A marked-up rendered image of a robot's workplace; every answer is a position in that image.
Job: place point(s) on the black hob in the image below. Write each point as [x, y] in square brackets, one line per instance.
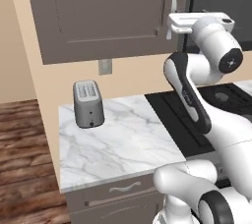
[170, 116]

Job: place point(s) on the large grey-brown cabinet door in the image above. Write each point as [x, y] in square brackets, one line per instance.
[98, 15]

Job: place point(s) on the grey toaster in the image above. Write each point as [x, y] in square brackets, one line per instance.
[89, 110]

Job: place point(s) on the grey wall outlet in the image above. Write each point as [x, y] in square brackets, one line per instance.
[105, 67]

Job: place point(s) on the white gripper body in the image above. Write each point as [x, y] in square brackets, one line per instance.
[179, 22]

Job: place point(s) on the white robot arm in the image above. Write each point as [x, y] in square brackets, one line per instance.
[229, 136]

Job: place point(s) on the grey-brown drawer front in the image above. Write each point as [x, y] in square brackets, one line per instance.
[98, 195]

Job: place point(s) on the grey-brown base cabinet door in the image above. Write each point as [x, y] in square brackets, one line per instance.
[124, 214]

